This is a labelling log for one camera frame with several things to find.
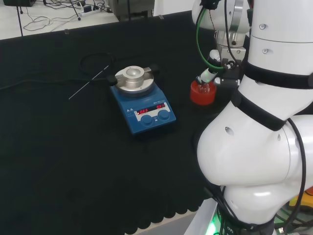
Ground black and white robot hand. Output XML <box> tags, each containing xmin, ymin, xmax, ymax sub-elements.
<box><xmin>195</xmin><ymin>46</ymin><xmax>246</xmax><ymax>89</ymax></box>

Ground clear round-bottom flask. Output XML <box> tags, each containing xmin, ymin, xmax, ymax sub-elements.
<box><xmin>197</xmin><ymin>82</ymin><xmax>211</xmax><ymax>95</ymax></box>

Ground heater with blue base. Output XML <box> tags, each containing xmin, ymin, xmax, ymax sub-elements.
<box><xmin>106</xmin><ymin>64</ymin><xmax>178</xmax><ymax>136</ymax></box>

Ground yellow stop button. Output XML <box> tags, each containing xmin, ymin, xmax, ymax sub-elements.
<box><xmin>288</xmin><ymin>187</ymin><xmax>313</xmax><ymax>221</ymax></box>

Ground white power strip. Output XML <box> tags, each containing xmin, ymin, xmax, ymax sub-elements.
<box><xmin>80</xmin><ymin>5</ymin><xmax>101</xmax><ymax>18</ymax></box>

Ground black bench cloth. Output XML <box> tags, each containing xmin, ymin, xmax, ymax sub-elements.
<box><xmin>0</xmin><ymin>9</ymin><xmax>247</xmax><ymax>235</ymax></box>

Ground dark tripod leg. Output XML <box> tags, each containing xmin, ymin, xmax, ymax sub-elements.
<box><xmin>16</xmin><ymin>0</ymin><xmax>24</xmax><ymax>38</ymax></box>

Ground black box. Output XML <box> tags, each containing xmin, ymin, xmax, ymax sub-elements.
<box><xmin>3</xmin><ymin>0</ymin><xmax>36</xmax><ymax>7</ymax></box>

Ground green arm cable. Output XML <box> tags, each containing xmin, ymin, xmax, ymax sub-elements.
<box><xmin>195</xmin><ymin>6</ymin><xmax>225</xmax><ymax>70</ymax></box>

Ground steel probe with thin cable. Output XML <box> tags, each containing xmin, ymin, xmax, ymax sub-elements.
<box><xmin>68</xmin><ymin>52</ymin><xmax>153</xmax><ymax>100</ymax></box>

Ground grey base plate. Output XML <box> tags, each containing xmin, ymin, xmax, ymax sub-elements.
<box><xmin>185</xmin><ymin>197</ymin><xmax>222</xmax><ymax>235</ymax></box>

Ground thick black power cable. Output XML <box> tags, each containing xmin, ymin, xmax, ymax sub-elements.
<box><xmin>0</xmin><ymin>77</ymin><xmax>111</xmax><ymax>91</ymax></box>

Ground loose floor cables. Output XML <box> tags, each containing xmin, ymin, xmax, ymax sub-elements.
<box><xmin>23</xmin><ymin>0</ymin><xmax>83</xmax><ymax>33</ymax></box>

